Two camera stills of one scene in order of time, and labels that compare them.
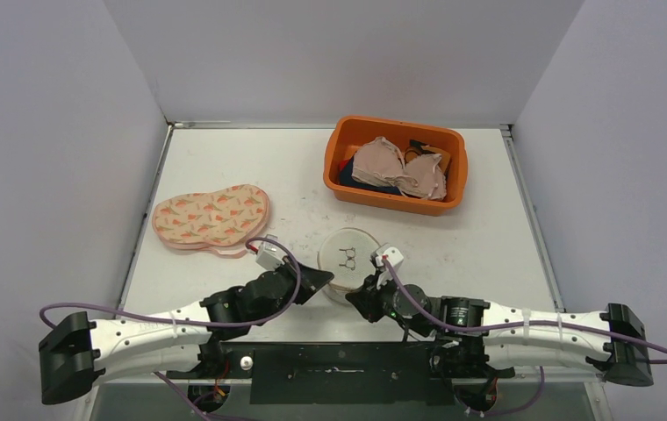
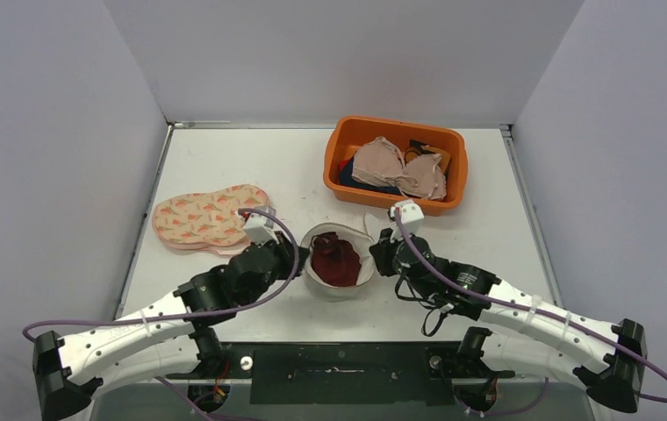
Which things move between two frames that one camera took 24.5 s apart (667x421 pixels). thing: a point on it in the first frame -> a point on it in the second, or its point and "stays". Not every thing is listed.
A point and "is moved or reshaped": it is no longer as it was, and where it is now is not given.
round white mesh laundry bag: (346, 253) is moved or reshaped
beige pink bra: (379, 161) stays
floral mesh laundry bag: (222, 220) stays
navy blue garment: (346, 178) stays
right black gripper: (372, 296) -> (383, 253)
